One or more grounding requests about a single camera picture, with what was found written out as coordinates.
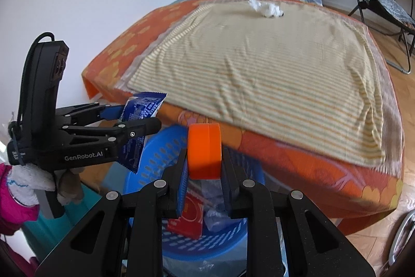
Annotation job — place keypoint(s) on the teal plastic box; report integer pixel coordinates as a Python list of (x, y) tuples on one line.
[(81, 209)]

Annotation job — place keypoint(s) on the blue foil wrapper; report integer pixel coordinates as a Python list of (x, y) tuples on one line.
[(142, 108)]

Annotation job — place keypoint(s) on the striped yellow towel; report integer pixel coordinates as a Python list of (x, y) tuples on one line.
[(259, 69)]

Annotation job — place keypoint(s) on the person's left hand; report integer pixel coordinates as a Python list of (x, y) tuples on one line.
[(29, 181)]

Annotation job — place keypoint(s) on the blue plastic basket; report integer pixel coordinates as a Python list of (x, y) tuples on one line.
[(155, 160)]

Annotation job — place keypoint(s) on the orange bottle cap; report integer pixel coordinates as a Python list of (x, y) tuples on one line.
[(204, 150)]

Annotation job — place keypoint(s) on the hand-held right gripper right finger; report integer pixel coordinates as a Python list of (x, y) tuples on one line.
[(226, 189)]

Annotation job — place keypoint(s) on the crumpled white tissue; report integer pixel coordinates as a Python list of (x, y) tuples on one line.
[(267, 8)]

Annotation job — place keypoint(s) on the dark red cloth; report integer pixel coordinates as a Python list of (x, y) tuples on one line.
[(13, 259)]

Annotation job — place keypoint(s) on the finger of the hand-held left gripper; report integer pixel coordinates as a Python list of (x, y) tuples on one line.
[(136, 131), (94, 113)]

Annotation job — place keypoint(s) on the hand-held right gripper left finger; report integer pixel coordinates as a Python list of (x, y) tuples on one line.
[(184, 186)]

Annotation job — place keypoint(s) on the red cardboard box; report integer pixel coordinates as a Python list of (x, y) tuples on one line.
[(189, 215)]

